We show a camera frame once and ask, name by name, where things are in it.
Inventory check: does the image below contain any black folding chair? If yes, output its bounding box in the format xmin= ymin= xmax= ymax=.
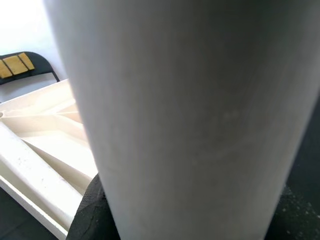
xmin=0 ymin=51 xmax=61 ymax=86

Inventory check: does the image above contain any white plastic table top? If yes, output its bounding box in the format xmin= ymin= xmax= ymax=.
xmin=0 ymin=78 xmax=101 ymax=240

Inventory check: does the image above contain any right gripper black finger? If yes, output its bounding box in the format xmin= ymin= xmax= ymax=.
xmin=70 ymin=174 xmax=120 ymax=240

